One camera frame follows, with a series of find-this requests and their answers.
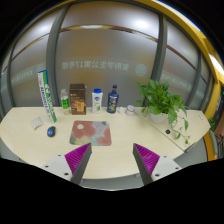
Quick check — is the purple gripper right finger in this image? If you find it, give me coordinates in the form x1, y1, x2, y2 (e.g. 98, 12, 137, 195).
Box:
133, 143, 160, 185

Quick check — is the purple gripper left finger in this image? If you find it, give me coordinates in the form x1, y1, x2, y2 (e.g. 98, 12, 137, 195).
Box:
65, 143, 92, 185

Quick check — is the floral mouse pad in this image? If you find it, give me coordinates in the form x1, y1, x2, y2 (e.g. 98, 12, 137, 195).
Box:
69, 120, 112, 146

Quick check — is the blue computer mouse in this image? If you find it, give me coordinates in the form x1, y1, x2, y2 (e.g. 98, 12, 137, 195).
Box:
47, 126, 56, 137

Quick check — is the small white tissue packet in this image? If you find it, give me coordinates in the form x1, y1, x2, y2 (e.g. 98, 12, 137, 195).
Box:
31, 117, 43, 130

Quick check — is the small white crumpled object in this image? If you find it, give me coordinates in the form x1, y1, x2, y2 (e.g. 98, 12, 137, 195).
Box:
117, 107, 126, 115

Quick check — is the green potted plant white pot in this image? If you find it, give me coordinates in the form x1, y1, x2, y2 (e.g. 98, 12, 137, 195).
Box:
136, 79, 190, 145

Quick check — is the clear plastic water bottle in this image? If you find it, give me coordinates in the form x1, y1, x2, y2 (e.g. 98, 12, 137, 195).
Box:
60, 89, 70, 115

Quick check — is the brown cardboard box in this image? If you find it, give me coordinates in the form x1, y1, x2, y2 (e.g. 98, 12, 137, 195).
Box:
69, 84, 86, 115

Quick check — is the white lotion bottle blue cap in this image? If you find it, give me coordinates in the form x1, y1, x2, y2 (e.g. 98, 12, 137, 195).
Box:
92, 88, 103, 113

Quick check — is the dark blue bottle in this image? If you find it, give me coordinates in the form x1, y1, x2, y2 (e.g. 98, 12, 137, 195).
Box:
107, 84, 119, 114

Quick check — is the green white shuttlecock tube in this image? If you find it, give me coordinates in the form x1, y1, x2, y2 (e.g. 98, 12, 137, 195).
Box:
38, 70, 57, 123

